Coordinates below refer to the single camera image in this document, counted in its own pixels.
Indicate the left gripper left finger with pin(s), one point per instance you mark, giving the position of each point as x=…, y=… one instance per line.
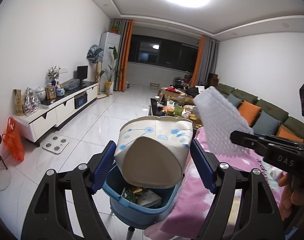
x=47, y=216

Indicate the large dotted paper cup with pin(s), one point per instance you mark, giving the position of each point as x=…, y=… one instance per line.
x=152, y=151

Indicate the orange cushion near window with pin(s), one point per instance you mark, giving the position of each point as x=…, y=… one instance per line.
x=249, y=112

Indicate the small black monitor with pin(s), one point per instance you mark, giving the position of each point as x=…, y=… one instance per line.
x=82, y=73

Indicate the covered standing fan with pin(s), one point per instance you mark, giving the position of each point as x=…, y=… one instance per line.
x=95, y=55

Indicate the person's right hand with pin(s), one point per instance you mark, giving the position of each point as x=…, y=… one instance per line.
x=290, y=198

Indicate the clothes pile on sofa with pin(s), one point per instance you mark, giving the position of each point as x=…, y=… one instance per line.
x=188, y=91

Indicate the black coffee table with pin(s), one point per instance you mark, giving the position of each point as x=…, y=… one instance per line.
x=171, y=108

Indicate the white tissue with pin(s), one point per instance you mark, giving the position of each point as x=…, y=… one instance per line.
x=276, y=174

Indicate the green snack wrapper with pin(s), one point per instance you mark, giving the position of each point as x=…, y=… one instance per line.
x=132, y=193

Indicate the orange cushion near end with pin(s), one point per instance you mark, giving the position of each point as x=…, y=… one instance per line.
x=284, y=132

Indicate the plant on air conditioner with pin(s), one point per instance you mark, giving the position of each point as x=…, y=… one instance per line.
x=114, y=29

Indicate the white foam fruit net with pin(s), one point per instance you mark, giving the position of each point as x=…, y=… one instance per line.
x=220, y=118

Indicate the orange plastic bag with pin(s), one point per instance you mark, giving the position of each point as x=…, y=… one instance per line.
x=12, y=140

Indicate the white standing air conditioner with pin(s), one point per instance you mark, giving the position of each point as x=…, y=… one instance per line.
x=108, y=42

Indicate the green sectional sofa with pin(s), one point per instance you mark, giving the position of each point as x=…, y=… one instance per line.
x=295, y=125

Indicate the dark window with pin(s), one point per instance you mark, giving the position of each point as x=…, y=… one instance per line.
x=162, y=52

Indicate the grey-blue cushion middle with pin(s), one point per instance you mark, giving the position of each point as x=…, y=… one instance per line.
x=266, y=124

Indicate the small vase plant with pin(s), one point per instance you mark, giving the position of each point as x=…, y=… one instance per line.
x=53, y=75

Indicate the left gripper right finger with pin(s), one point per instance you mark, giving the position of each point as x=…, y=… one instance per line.
x=258, y=215

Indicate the tall potted plant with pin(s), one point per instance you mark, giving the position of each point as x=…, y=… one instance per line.
x=110, y=67

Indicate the teal trash bin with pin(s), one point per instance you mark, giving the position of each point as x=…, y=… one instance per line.
x=153, y=205

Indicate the white TV cabinet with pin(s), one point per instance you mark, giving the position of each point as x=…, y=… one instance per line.
x=56, y=113

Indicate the orange grey curtain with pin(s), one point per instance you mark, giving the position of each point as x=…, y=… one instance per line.
x=206, y=60
x=125, y=27

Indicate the right orange grey curtain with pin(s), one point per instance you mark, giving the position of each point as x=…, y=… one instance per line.
x=206, y=60

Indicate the white bathroom scale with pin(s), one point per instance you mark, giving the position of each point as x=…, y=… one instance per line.
x=55, y=144

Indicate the left orange grey curtain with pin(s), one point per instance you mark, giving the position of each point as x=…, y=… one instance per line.
x=125, y=27

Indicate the pink floral tablecloth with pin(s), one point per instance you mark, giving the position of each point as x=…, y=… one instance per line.
x=194, y=200

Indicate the grey-blue cushion near window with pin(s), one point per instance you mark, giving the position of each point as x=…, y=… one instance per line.
x=234, y=100

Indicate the white ceramic jar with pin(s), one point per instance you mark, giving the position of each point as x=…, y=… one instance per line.
x=40, y=93

